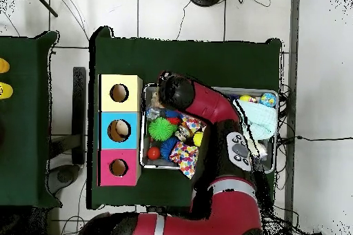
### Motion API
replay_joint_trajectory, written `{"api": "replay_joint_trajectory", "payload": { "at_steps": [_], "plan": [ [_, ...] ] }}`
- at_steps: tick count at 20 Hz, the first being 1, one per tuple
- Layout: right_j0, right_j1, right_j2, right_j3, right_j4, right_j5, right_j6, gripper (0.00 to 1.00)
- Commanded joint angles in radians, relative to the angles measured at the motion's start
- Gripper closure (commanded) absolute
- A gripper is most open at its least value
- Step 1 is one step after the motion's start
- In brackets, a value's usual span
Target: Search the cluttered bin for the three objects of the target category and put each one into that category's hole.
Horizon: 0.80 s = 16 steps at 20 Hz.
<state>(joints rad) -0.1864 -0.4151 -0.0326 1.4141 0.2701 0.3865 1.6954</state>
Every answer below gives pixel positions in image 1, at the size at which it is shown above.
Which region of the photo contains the silver can with dark rim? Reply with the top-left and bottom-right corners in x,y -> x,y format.
174,125 -> 191,142

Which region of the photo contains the large green spiky ball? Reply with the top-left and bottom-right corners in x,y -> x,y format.
148,116 -> 179,142

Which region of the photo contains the yellow round object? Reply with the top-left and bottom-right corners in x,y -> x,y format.
0,58 -> 11,74
0,82 -> 14,100

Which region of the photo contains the blue globe ball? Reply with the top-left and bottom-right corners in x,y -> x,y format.
259,92 -> 277,109

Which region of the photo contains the polka dot colourful cloth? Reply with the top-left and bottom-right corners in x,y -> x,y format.
169,141 -> 201,180

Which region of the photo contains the blue spiky ball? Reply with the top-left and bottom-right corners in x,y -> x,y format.
159,137 -> 179,161

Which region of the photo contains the wooden box with three holes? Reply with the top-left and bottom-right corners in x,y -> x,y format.
98,74 -> 143,187

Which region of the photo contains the black rod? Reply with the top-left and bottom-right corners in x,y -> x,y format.
28,0 -> 59,18

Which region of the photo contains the red ball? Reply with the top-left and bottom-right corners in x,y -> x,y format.
147,146 -> 161,161

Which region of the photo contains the yellow smiley ball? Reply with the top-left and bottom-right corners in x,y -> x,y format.
192,131 -> 205,147

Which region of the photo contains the side table with green cloth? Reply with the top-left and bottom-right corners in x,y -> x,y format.
0,30 -> 61,208

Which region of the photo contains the clear shallow mesh bin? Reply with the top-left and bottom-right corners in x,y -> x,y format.
141,84 -> 279,174

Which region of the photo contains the mint green cloth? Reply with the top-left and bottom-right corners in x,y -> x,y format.
234,99 -> 279,141

